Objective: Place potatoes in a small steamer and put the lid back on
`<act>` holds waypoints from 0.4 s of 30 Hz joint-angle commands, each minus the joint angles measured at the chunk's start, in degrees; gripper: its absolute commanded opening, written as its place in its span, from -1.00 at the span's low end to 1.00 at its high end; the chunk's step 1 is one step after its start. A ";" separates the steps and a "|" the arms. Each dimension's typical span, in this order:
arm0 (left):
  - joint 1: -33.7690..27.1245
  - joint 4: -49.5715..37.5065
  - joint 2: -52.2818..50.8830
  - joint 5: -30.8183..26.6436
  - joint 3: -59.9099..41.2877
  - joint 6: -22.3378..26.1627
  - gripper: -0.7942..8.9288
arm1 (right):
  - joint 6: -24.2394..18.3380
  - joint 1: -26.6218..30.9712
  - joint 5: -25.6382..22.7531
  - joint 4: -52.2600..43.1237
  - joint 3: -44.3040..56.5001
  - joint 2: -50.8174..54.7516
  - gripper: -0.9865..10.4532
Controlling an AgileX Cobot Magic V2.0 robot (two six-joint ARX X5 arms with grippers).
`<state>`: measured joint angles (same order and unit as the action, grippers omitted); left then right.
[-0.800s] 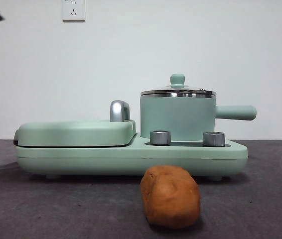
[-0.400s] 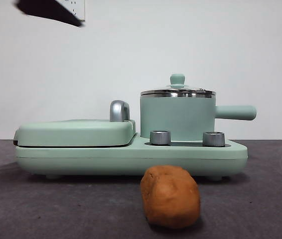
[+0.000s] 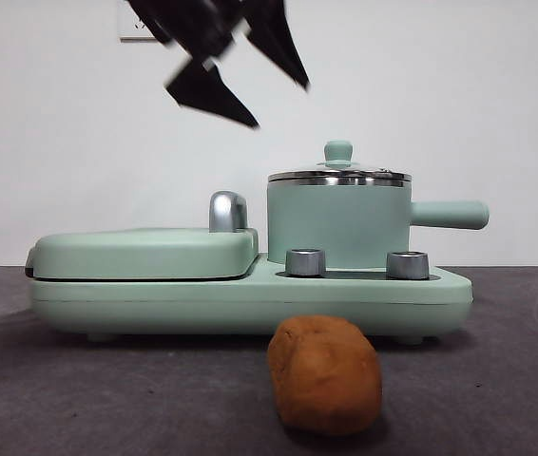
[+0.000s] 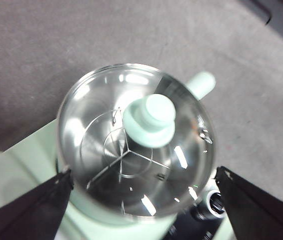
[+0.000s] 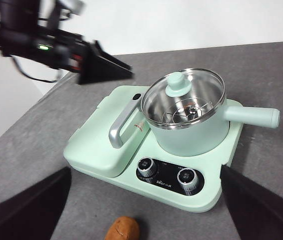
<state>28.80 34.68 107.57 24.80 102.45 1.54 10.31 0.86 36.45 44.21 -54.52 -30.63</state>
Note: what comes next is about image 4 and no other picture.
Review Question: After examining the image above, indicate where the mint green pot with handle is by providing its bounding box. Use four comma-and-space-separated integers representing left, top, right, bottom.
55, 71, 217, 227

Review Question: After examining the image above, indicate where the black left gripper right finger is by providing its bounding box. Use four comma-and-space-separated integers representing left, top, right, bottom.
215, 166, 283, 240

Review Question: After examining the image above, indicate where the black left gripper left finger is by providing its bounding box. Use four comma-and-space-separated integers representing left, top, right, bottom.
0, 169, 74, 240

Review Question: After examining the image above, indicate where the silver control knob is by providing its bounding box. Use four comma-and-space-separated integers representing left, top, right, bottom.
192, 189, 227, 221

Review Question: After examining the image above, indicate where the glass lid with green knob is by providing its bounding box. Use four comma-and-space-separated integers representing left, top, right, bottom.
56, 62, 218, 219

